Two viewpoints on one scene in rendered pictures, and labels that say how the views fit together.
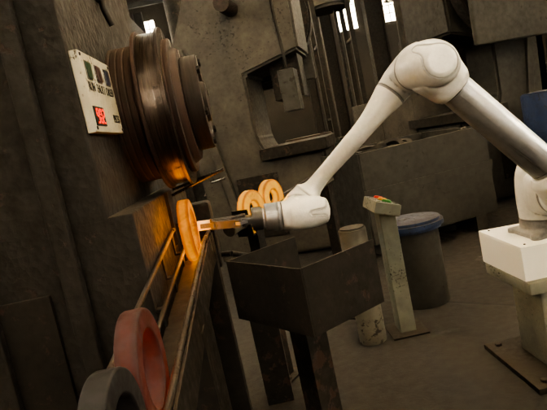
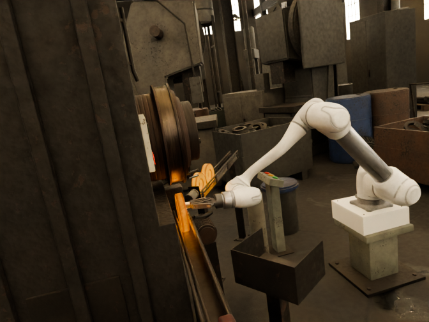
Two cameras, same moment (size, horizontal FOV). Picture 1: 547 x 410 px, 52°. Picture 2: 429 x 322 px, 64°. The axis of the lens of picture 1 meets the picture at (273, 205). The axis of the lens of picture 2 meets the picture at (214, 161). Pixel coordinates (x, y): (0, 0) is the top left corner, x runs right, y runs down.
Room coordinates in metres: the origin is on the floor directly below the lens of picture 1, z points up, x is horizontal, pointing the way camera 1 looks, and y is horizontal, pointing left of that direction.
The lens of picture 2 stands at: (0.10, 0.34, 1.32)
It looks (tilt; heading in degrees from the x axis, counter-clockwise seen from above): 13 degrees down; 350
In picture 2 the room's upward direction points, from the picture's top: 9 degrees counter-clockwise
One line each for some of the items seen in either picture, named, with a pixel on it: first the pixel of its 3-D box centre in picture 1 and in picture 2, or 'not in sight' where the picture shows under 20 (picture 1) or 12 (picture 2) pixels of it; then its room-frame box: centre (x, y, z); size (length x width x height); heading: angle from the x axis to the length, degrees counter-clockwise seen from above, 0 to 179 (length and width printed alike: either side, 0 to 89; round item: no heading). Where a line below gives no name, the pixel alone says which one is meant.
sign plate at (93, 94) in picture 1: (98, 96); (146, 140); (1.36, 0.35, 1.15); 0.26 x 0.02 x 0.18; 1
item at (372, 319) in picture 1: (362, 284); (257, 225); (2.35, -0.31, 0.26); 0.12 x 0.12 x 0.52
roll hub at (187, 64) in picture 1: (199, 102); (189, 131); (1.70, 0.15, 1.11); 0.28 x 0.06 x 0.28; 1
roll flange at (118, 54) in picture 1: (141, 115); (150, 137); (1.70, 0.33, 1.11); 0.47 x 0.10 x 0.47; 1
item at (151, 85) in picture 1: (167, 109); (168, 134); (1.70, 0.25, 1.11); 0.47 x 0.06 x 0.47; 1
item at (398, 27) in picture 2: not in sight; (382, 76); (5.38, -3.71, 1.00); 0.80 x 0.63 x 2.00; 6
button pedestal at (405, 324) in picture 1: (393, 263); (274, 213); (2.40, -0.47, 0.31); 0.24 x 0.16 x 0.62; 1
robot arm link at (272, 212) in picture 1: (272, 216); (226, 199); (1.75, 0.01, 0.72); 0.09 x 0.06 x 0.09; 1
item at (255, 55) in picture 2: not in sight; (253, 75); (10.37, -3.11, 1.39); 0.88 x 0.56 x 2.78; 151
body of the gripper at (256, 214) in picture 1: (249, 219); (213, 201); (1.75, 0.08, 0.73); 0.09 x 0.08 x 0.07; 91
